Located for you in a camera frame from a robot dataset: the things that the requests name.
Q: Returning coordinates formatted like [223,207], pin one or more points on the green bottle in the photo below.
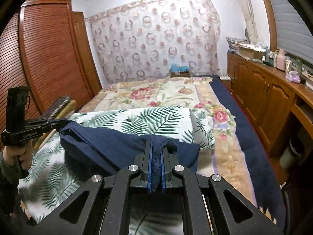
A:
[298,66]

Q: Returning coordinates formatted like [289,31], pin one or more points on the wooden window frame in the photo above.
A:
[269,17]

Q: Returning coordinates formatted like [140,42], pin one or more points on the blue cloth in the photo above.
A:
[179,67]

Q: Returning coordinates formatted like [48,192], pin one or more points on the small cardboard box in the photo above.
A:
[179,74]

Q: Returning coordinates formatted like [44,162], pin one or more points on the navy bed sheet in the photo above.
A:
[244,127]

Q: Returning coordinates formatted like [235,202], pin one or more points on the open cardboard box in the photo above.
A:
[250,52]

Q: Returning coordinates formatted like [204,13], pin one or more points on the person's left forearm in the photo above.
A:
[7,183]

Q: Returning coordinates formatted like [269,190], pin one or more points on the grey waste bin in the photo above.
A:
[291,154]

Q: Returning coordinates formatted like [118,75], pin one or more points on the purple tissue pack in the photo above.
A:
[293,77]

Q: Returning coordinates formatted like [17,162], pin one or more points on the tan rolled mat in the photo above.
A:
[69,109]

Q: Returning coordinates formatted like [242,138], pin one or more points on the circle patterned sheer curtain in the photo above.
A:
[151,41]

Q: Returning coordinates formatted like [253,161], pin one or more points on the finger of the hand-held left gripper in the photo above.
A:
[60,124]

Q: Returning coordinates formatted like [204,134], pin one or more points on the navy printed t-shirt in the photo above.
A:
[110,149]

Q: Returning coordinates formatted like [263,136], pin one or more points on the floral blanket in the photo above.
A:
[159,93]

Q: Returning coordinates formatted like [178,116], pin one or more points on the palm leaf blanket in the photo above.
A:
[146,120]

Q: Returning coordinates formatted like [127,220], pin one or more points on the person's left hand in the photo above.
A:
[25,160]

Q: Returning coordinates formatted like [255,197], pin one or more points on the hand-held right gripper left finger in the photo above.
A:
[146,166]

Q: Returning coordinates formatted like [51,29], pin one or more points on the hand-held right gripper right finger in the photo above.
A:
[168,171]

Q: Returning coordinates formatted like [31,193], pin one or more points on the grey window blind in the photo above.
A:
[293,29]

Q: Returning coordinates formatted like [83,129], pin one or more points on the wooden cabinet counter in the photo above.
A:
[259,85]

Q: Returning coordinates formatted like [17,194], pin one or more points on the beige tied curtain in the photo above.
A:
[249,17]

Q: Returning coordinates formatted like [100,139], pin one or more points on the pink bottle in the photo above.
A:
[281,60]

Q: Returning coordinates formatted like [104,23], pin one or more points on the wooden louvered wardrobe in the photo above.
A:
[49,53]

